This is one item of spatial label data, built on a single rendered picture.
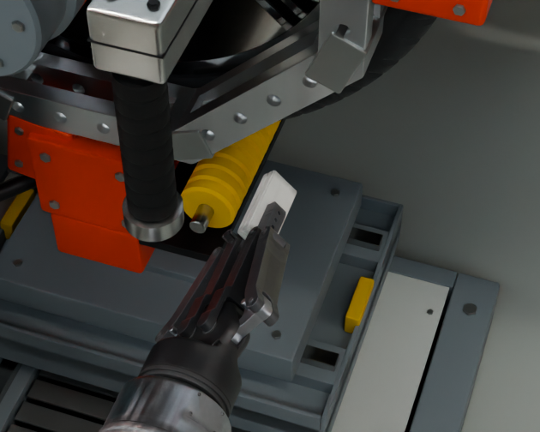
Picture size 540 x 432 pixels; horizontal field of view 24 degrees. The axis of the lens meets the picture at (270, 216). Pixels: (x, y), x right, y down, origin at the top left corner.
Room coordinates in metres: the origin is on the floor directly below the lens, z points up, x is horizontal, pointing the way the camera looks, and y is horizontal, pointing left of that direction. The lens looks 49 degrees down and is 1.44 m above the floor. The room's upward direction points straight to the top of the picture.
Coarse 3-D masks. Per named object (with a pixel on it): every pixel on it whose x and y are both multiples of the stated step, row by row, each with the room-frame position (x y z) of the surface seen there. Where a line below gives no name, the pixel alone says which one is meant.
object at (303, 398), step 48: (0, 240) 1.07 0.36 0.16; (384, 240) 1.06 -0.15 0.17; (336, 288) 0.99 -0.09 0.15; (0, 336) 0.92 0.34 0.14; (48, 336) 0.92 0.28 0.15; (96, 336) 0.92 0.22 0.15; (336, 336) 0.92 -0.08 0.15; (96, 384) 0.88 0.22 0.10; (288, 384) 0.85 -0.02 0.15; (336, 384) 0.83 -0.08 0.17
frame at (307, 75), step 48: (336, 0) 0.76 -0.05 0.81; (288, 48) 0.82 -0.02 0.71; (336, 48) 0.76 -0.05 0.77; (0, 96) 0.87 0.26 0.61; (48, 96) 0.86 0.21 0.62; (96, 96) 0.88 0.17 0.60; (192, 96) 0.86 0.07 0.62; (240, 96) 0.79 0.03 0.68; (288, 96) 0.78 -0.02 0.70; (192, 144) 0.80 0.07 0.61
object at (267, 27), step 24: (216, 0) 0.99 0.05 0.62; (240, 0) 0.98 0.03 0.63; (264, 0) 0.89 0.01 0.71; (288, 0) 0.89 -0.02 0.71; (312, 0) 0.89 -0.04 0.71; (72, 24) 0.96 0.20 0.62; (216, 24) 0.95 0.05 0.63; (240, 24) 0.94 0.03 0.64; (264, 24) 0.91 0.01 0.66; (288, 24) 0.88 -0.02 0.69; (72, 48) 0.94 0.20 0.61; (192, 48) 0.92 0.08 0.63; (216, 48) 0.91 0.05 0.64; (240, 48) 0.89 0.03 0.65; (264, 48) 0.87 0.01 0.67; (192, 72) 0.90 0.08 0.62
